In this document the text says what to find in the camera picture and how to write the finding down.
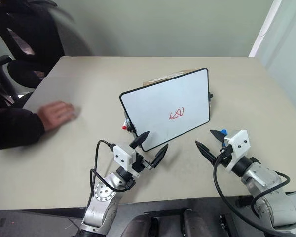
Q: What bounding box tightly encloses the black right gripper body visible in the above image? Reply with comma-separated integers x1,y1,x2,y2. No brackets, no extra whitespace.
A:
212,144,234,166

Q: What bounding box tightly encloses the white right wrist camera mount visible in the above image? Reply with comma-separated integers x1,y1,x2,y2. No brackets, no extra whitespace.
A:
223,129,250,173

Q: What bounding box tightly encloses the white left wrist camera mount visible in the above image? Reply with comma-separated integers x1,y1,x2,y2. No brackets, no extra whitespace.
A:
112,145,141,178

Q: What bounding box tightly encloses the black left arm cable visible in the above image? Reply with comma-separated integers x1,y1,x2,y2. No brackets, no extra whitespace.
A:
89,140,129,194

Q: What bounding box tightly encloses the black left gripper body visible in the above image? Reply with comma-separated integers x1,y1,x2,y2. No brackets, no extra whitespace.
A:
131,147,154,175

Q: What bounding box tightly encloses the brown cardboard box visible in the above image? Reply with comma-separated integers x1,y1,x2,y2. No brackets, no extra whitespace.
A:
142,70,196,86

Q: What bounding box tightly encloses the black metal frame bar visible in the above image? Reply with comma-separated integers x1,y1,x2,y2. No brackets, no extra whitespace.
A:
143,208,186,219

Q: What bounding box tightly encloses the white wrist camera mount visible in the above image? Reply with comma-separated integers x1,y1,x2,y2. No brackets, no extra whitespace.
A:
112,145,141,178
223,129,250,173

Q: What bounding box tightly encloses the black office chair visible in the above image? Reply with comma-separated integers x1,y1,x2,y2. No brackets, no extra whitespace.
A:
0,0,74,104

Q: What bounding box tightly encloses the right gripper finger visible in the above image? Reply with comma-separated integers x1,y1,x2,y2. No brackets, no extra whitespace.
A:
210,129,227,144
195,140,217,164

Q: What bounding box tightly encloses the black metal bracket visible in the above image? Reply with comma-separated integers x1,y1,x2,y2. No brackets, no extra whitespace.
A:
219,213,239,237

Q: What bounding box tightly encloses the black framed whiteboard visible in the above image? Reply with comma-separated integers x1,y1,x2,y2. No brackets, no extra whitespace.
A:
119,67,211,152

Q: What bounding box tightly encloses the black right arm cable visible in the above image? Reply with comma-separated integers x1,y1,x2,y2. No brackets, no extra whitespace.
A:
213,148,296,237

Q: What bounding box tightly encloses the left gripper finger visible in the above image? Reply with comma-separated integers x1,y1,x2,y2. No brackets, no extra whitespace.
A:
151,144,169,169
129,131,150,149

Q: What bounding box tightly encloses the white door frame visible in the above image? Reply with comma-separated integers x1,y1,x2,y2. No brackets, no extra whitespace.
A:
248,0,283,59

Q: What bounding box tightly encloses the person's bare hand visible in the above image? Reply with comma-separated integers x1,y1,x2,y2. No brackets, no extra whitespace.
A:
37,100,77,132

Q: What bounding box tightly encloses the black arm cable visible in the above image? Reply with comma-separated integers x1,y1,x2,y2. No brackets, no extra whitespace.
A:
89,140,129,194
213,148,296,237

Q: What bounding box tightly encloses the black board stand clip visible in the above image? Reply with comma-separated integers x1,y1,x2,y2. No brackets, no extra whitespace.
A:
127,122,139,139

